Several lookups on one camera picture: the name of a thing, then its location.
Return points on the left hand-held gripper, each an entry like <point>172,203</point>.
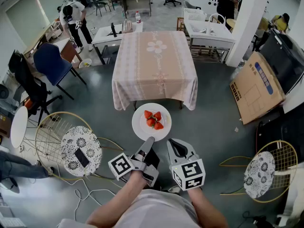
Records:
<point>148,172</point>

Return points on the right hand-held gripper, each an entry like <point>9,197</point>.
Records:
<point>190,172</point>

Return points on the white round plate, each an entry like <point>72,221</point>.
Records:
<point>140,127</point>

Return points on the person's left forearm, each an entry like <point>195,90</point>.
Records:
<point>118,198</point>

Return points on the person's right forearm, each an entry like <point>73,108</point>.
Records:
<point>206,210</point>

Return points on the table with pink tablecloth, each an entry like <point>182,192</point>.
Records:
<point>142,75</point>

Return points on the person's white shirt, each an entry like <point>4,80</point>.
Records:
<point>156,210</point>

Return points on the black smartphone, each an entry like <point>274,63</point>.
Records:
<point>82,157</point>

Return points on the floral round seat cushion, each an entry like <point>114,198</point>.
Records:
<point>71,158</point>
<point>259,174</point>

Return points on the pink flower tablecloth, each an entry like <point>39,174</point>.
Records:
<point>133,63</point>

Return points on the brown cardboard box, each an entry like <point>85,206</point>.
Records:
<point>256,89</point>

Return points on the white mesh waste basket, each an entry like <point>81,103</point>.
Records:
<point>85,63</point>

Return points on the black case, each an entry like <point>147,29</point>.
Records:
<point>285,132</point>

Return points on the white desk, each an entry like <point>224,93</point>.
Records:
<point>102,35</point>

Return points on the white table with metal rack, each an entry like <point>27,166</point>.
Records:
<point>213,35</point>

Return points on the black upright rod appliance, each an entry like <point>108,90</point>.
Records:
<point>114,30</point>

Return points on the steel electric kettle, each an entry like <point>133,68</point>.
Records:
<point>127,26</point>

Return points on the brown cabinet with white top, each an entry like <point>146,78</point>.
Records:
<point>69,51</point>

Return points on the blue shell chair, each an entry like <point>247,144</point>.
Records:
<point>51,63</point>

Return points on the wooden shelf stand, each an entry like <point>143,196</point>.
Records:
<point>180,24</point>

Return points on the round white side table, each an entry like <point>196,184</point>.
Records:
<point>19,127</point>

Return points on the clear bottle with red label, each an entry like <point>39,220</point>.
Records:
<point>138,18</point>

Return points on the large black screen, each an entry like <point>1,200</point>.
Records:
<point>282,60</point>

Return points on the black office chair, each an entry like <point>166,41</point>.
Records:
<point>26,79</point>

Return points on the white plastic basket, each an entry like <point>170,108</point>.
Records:
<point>193,14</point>

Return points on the round wooden table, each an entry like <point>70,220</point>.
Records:
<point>230,22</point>

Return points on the grey metal desk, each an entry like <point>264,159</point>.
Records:
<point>136,1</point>

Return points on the black metal chair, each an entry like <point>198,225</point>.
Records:
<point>101,5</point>

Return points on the white bathtub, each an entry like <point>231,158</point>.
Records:
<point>199,0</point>

